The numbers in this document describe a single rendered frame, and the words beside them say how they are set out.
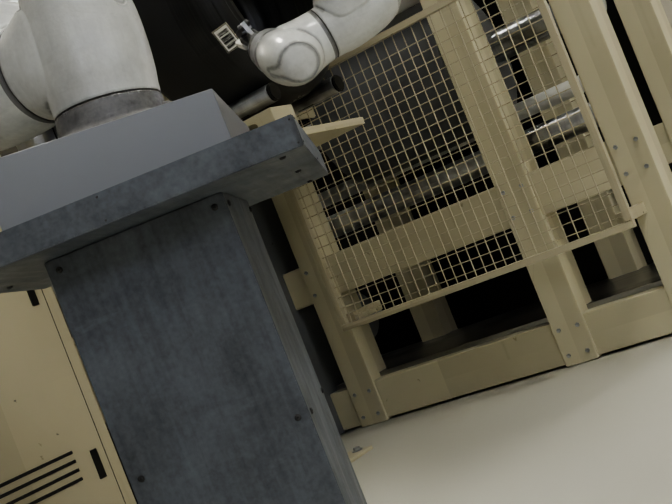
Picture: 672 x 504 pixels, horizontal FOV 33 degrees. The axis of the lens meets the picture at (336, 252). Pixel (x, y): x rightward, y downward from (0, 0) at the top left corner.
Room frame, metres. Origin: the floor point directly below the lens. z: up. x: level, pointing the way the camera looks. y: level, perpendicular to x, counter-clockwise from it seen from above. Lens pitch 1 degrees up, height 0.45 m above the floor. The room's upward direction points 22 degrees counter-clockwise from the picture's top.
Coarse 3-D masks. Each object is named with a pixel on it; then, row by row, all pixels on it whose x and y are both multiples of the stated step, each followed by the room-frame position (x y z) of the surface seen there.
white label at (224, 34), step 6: (216, 30) 2.50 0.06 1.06; (222, 30) 2.50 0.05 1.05; (228, 30) 2.50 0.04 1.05; (216, 36) 2.51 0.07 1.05; (222, 36) 2.51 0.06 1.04; (228, 36) 2.51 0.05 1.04; (234, 36) 2.51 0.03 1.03; (222, 42) 2.52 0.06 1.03; (228, 42) 2.52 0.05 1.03; (234, 42) 2.52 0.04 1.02; (228, 48) 2.52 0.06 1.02; (234, 48) 2.52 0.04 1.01
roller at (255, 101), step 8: (264, 88) 2.57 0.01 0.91; (272, 88) 2.58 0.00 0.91; (248, 96) 2.60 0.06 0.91; (256, 96) 2.59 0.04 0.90; (264, 96) 2.57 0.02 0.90; (272, 96) 2.57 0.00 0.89; (280, 96) 2.59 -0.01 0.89; (232, 104) 2.63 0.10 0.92; (240, 104) 2.62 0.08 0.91; (248, 104) 2.60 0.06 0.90; (256, 104) 2.59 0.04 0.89; (264, 104) 2.59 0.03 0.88; (240, 112) 2.62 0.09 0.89; (248, 112) 2.62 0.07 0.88
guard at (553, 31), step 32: (448, 0) 2.81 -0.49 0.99; (544, 0) 2.69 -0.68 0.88; (384, 32) 2.92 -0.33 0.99; (448, 64) 2.85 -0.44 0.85; (416, 96) 2.92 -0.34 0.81; (576, 96) 2.69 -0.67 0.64; (480, 128) 2.85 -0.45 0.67; (608, 160) 2.69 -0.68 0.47; (288, 192) 3.19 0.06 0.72; (512, 192) 2.84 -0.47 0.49; (544, 192) 2.79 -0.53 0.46; (320, 224) 3.16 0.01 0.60; (512, 224) 2.85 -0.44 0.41; (320, 256) 3.18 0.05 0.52; (384, 256) 3.07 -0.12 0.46; (416, 256) 3.02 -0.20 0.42; (480, 256) 2.92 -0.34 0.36; (512, 256) 2.88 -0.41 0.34; (544, 256) 2.82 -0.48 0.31; (448, 288) 2.98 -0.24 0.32
